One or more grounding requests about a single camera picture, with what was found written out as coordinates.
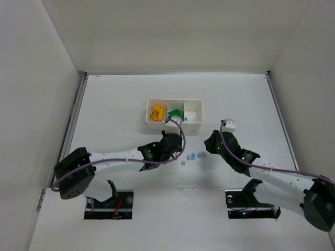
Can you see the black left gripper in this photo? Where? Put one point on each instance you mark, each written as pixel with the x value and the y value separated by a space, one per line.
pixel 172 139

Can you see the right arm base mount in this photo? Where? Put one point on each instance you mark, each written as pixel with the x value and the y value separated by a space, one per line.
pixel 242 204

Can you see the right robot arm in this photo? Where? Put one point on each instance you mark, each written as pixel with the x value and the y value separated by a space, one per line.
pixel 309 195

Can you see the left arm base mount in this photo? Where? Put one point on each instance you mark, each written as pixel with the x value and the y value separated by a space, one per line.
pixel 117 207

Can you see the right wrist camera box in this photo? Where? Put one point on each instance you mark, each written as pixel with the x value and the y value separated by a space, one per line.
pixel 228 125

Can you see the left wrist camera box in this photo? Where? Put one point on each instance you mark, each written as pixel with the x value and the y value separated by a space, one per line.
pixel 173 125

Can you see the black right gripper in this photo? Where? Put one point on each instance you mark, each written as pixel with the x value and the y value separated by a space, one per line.
pixel 213 141

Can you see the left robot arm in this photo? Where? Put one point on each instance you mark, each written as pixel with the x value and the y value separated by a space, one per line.
pixel 86 173

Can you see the white divided plastic container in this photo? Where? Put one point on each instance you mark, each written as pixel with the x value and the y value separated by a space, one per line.
pixel 189 110

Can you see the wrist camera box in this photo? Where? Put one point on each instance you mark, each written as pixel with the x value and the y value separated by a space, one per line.
pixel 228 125
pixel 173 125

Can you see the green lego brick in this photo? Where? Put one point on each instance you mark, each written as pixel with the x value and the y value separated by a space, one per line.
pixel 176 112

